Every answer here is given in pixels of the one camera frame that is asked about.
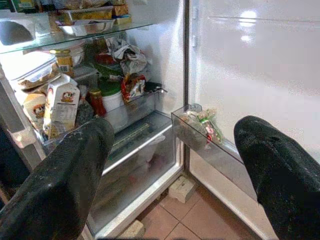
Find white fridge door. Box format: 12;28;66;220
184;0;320;240

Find green and red sachets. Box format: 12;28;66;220
181;108;225;150

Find white fridge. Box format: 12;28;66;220
0;0;191;238

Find white tub green lid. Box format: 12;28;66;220
98;81;129;126

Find small printed milk carton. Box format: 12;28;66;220
23;92;48;132

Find red sauce jar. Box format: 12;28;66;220
87;89;107;117

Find clear fridge drawer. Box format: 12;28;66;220
87;124;186;226

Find white printed milk carton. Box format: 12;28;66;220
42;74;81;140

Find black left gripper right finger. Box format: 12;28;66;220
233;115;320;240

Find red snack package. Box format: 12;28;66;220
121;74;147;104

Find yellow jar gold lid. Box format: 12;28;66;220
49;49;76;78

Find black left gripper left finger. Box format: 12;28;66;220
0;117;116;240

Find pale concrete block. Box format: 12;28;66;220
123;219;146;240
167;174;197;204

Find clear low door bin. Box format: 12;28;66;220
171;103;251;176

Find crumpled foil wrap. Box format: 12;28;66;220
106;37;148;76

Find yellow and blue butter box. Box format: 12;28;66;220
112;14;133;26

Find yellow food container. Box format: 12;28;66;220
58;5;115;22

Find glass fridge shelf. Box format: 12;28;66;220
0;22;161;55

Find clear lidded food box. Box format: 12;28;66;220
8;53;62;90

